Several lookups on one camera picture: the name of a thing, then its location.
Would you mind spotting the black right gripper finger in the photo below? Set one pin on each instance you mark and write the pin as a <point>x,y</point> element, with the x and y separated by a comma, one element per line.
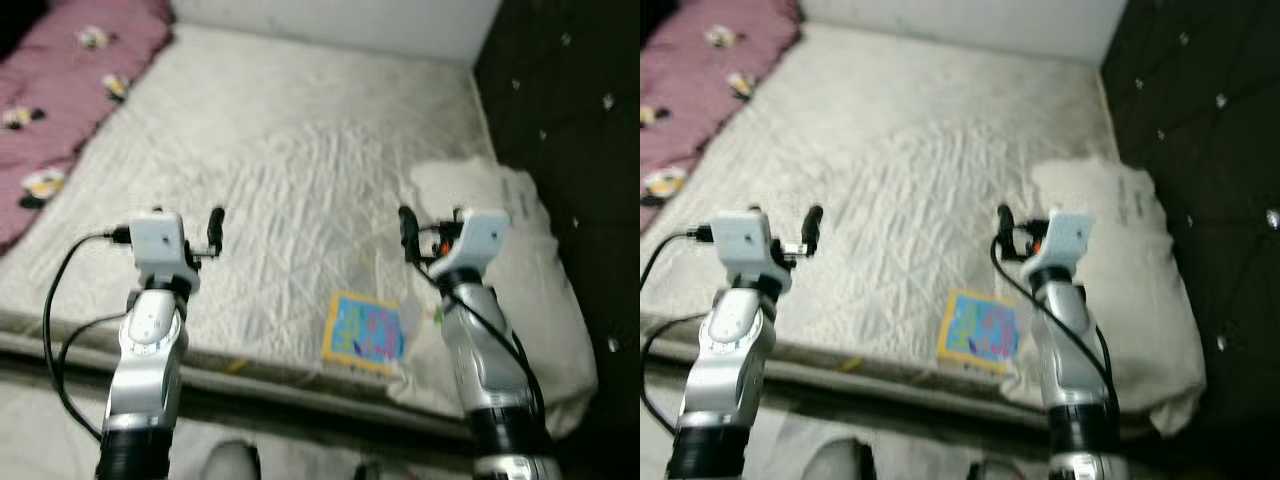
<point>408,232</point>
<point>1005,230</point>

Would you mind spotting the colourful children's book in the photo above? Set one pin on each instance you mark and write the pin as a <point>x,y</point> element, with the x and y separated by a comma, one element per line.
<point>360,335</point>
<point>975,332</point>

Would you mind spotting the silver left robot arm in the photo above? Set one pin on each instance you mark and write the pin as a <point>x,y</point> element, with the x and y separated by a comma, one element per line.
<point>145,370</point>
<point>725,370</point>

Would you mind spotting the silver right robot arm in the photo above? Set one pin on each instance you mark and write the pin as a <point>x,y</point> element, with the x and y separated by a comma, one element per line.
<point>480,370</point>
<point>1070,370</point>

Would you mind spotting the white pillow with lettering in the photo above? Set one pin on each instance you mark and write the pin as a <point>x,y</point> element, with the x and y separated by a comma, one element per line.
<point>530,290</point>
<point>1150,290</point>

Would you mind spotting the white quilted mattress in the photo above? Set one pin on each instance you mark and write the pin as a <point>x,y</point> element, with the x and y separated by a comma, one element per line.
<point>300,150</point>
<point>920,150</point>

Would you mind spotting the pink cartoon print blanket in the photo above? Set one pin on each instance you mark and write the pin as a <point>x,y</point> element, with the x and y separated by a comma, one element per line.
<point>70,80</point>
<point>690,80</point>

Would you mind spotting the black tufted headboard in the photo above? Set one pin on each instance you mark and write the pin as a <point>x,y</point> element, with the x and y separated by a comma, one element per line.
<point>570,80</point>
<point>1200,80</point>

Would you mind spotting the grey left robot leg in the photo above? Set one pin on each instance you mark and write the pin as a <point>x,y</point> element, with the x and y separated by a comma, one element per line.
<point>230,462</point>
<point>835,462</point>

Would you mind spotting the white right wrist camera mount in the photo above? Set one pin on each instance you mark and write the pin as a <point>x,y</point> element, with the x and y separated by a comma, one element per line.
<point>480,240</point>
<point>1065,238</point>

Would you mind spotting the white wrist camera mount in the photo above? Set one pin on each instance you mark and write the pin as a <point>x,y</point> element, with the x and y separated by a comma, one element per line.
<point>745,238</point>
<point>1065,238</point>
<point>480,240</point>
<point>160,240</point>

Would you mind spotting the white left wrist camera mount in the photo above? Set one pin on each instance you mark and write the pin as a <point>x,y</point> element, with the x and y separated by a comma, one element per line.
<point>745,238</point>
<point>160,240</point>

